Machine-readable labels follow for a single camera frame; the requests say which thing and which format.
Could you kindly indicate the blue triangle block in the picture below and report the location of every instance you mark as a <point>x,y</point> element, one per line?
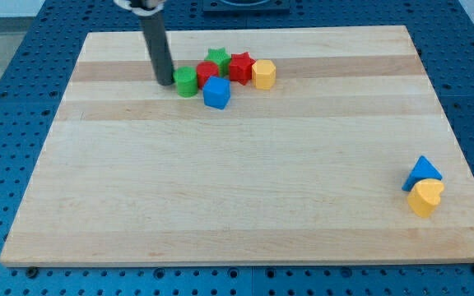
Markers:
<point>422,169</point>

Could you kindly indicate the green cylinder block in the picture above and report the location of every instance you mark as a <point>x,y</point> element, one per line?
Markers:
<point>186,81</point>

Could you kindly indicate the green star block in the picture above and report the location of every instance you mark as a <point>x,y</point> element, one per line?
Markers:
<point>221,58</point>

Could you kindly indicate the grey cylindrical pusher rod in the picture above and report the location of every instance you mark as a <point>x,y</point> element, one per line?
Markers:
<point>153,29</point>

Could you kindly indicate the red star block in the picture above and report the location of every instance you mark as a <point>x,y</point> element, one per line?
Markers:
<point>240,68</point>

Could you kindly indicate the blue cube block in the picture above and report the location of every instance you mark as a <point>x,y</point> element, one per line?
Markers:
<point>216,92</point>

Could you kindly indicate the yellow hexagon block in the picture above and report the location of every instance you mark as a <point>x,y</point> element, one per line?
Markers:
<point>264,73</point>

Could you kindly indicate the white rod mount collar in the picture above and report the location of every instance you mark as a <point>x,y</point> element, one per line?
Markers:
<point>141,7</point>

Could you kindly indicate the red cylinder block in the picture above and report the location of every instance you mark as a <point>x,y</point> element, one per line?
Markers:
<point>204,71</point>

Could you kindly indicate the light wooden board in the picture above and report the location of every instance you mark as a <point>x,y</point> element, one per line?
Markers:
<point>307,173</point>

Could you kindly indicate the yellow heart block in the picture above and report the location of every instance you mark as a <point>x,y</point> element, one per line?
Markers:
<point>425,196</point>

